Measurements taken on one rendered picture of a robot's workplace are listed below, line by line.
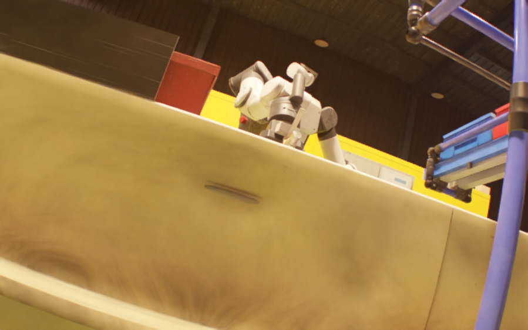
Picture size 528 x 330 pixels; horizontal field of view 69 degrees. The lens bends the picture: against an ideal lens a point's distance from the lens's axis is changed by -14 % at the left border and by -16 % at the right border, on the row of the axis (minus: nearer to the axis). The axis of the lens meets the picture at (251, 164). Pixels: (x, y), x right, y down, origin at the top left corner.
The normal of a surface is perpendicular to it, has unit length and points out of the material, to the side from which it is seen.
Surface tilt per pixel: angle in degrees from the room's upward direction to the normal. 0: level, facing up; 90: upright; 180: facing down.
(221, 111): 90
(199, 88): 92
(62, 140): 90
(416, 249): 90
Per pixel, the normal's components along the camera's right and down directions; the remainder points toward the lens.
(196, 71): 0.22, -0.11
